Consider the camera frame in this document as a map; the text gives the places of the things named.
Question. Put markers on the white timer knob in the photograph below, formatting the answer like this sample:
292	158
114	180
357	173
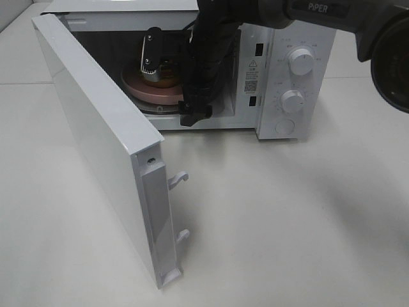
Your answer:
292	101

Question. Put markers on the upper white power knob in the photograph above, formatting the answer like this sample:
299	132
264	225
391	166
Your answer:
301	61

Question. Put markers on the pink round plate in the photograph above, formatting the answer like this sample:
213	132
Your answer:
138	88

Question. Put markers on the glass microwave turntable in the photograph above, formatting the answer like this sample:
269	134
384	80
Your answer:
156	109

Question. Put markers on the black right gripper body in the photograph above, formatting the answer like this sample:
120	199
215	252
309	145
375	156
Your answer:
200	58

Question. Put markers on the toy burger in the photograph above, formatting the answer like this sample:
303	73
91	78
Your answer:
169	75

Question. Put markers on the white microwave oven body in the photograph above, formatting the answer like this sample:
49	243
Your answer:
112	32

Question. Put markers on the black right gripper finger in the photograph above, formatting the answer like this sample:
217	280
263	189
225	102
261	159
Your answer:
191	113

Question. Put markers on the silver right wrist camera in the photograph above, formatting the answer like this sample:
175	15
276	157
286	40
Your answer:
151	54

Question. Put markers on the round white door button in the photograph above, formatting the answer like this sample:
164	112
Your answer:
285	127

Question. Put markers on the white warning label sticker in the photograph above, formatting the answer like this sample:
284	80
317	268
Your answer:
252	77

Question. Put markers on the white microwave door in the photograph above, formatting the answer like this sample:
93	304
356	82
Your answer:
121	146

